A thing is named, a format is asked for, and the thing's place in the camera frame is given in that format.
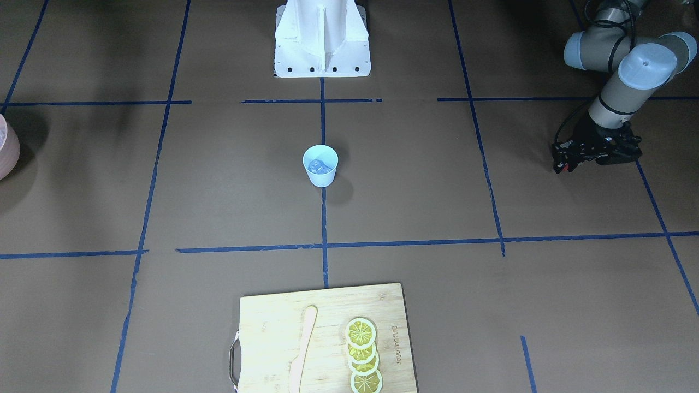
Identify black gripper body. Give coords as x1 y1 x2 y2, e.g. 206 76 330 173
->
572 115 634 159

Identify ice cube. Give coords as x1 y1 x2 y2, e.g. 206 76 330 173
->
306 159 332 176

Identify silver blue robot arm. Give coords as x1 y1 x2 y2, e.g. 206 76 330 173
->
552 1 697 168

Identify light blue cup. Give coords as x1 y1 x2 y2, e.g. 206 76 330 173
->
303 144 339 188

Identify lemon slice two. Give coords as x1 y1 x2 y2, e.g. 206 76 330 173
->
347 343 377 364

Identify lemon slice three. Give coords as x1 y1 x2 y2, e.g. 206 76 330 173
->
348 353 380 376

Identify yellow plastic knife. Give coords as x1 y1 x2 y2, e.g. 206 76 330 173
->
288 305 318 392

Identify wooden cutting board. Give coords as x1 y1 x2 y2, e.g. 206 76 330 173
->
230 283 418 392

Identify pink bowl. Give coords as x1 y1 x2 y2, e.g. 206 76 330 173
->
1 114 21 180

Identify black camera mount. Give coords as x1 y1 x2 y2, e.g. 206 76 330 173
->
551 132 642 174

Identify white pedestal column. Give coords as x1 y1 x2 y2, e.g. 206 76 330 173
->
273 1 371 78

